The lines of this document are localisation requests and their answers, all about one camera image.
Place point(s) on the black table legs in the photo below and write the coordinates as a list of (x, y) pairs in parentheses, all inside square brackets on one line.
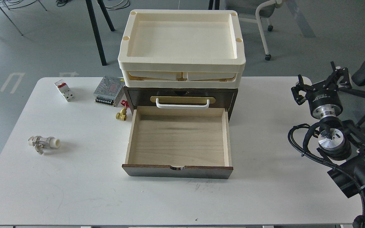
[(95, 29)]

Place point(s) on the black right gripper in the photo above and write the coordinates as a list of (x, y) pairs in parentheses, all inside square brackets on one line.
[(323, 98)]

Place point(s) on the white silver pipe valve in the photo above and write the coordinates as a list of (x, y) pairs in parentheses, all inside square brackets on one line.
[(39, 142)]

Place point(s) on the cream plastic tray lower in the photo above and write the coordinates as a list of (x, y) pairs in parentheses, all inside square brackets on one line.
[(169, 79)]

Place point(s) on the brass valve red handle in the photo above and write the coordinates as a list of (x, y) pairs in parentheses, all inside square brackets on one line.
[(122, 114)]

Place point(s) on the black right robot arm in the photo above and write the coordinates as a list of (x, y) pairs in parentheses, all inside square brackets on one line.
[(331, 142)]

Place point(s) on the white red circuit breaker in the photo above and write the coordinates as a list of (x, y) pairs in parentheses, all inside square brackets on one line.
[(64, 89)]

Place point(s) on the dark wooden cabinet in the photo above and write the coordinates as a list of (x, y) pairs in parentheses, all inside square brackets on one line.
[(218, 98)]

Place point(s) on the cream plastic tray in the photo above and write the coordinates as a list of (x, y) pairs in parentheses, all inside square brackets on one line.
[(182, 40), (169, 79)]

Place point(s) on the open wooden drawer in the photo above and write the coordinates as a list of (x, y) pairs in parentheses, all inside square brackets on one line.
[(179, 143)]

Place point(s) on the silver metal power supply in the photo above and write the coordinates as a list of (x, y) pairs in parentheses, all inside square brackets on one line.
[(110, 91)]

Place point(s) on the cream plastic tray top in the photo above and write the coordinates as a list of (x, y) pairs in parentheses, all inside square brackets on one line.
[(182, 40)]

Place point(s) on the white drawer handle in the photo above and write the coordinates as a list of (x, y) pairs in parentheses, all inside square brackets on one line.
[(183, 106)]

